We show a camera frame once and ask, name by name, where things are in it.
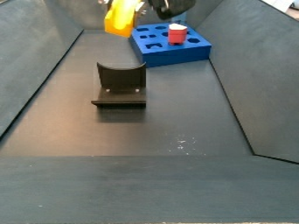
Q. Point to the yellow arch block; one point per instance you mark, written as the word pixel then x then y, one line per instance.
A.
pixel 120 17

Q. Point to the black curved fixture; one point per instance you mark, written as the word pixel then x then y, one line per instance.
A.
pixel 121 86

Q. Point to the blue shape sorter board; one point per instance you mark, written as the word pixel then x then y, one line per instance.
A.
pixel 153 51

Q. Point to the red pentagon block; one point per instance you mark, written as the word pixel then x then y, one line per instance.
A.
pixel 176 34

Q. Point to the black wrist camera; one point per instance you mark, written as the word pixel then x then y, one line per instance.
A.
pixel 170 8

